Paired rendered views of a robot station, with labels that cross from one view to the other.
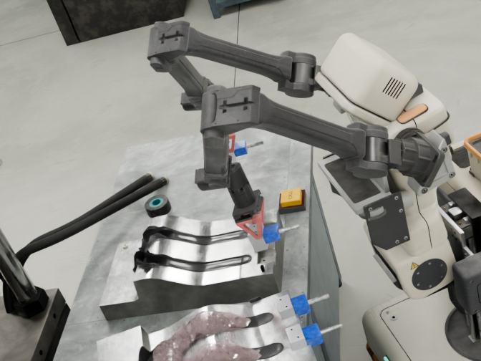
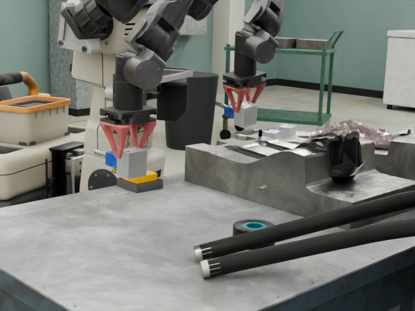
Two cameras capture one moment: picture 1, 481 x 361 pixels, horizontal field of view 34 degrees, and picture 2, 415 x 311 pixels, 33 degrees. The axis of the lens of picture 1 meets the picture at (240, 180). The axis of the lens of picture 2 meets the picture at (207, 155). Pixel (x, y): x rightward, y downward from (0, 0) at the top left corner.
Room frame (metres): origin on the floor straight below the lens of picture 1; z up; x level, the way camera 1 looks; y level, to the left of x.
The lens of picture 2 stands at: (3.23, 0.83, 1.25)
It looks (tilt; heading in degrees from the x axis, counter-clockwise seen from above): 13 degrees down; 210
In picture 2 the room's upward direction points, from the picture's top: 2 degrees clockwise
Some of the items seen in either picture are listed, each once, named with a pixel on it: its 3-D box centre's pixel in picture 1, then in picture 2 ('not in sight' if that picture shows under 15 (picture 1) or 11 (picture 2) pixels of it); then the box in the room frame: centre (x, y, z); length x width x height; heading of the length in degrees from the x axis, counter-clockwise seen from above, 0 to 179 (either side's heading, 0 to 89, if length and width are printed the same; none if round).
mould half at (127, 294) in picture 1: (190, 258); (296, 166); (1.72, 0.20, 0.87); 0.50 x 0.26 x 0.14; 74
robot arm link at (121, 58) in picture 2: not in sight; (131, 68); (2.10, 0.00, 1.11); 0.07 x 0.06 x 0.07; 57
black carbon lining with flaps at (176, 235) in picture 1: (190, 247); (295, 144); (1.70, 0.19, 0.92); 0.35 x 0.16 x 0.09; 74
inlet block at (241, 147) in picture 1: (243, 147); (116, 158); (2.09, -0.04, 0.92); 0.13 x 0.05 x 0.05; 78
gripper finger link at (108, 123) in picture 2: not in sight; (123, 134); (2.11, -0.01, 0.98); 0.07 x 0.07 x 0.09; 78
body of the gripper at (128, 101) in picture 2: not in sight; (128, 99); (2.10, 0.00, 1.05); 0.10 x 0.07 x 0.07; 169
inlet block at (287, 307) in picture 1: (303, 304); (257, 138); (1.42, -0.05, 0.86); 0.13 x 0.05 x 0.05; 91
